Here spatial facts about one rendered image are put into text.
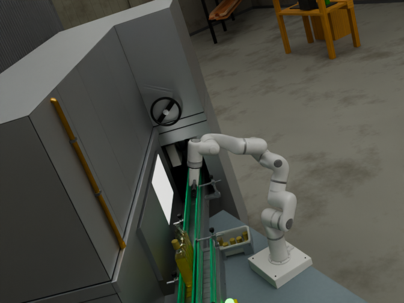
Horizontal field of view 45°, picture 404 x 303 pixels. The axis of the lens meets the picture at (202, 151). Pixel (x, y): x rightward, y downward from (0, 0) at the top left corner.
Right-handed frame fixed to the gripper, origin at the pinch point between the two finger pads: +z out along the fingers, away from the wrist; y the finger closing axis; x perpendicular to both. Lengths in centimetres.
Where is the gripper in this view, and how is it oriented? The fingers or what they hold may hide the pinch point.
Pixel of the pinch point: (193, 192)
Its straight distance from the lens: 248.0
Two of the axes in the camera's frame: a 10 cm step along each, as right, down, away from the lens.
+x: 10.0, 0.3, 0.2
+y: 0.1, 4.2, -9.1
